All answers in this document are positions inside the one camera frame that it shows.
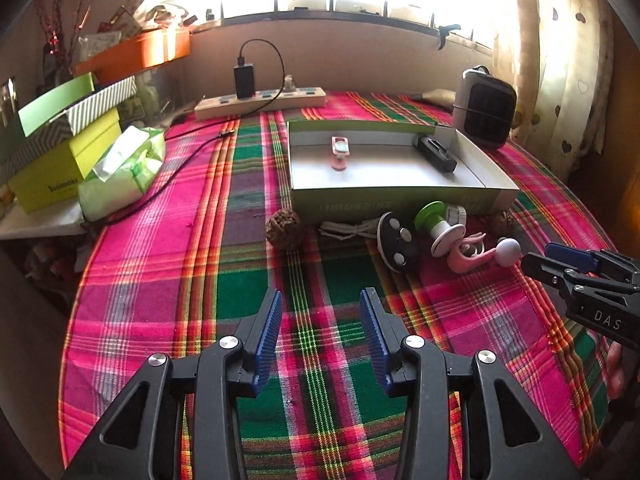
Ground black rectangular device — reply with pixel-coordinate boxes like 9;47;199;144
416;135;458;173

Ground shallow green white cardboard box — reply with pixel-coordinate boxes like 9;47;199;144
286;120;521;223

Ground black clamp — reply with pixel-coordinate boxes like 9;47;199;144
435;24;462;51

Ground small pink clip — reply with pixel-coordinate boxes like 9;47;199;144
327;136;351;172

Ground white side table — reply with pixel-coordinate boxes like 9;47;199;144
0;200;96;241

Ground grey black space heater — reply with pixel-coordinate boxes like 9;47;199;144
451;66;517;150

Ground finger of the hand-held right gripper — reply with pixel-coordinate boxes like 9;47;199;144
522;252;640;307
545;242;640;283

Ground black mushroom-shaped gadget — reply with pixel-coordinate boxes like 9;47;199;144
376;211;421;275

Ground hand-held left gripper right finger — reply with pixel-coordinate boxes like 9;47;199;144
360;287;583;480

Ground green tissue packet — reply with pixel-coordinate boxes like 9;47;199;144
79;126;167;222

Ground white power strip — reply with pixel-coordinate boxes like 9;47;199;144
194;87;327;121

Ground orange storage box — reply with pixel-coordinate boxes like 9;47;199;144
74;27;192;83

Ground red decorative branches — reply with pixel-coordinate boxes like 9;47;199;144
32;0;96;61

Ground black charger cable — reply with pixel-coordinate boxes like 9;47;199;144
100;39;286;223

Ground person's right hand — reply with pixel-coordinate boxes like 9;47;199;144
606;342;627;401

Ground yellow-green cardboard box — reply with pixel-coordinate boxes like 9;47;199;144
7;107;123;213

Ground pink curly clip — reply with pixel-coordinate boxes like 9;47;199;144
450;231;501;274

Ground pink green plaid tablecloth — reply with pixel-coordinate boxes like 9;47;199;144
60;91;621;480

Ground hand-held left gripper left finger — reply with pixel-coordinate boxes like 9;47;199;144
62;287;284;480

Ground green white suction holder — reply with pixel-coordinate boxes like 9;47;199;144
414;200;468;262

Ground bundled white cable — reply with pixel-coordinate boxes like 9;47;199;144
319;217;383;241

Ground cream heart-pattern curtain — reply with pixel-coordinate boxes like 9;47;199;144
492;0;616;171

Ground black charger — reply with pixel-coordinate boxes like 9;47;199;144
234;57;256;100

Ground white ball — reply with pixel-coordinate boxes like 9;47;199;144
494;238;522;266

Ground green box with striped sides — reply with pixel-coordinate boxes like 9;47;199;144
17;72;138;138

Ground brown paper bag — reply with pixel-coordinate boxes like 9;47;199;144
410;87;458;108

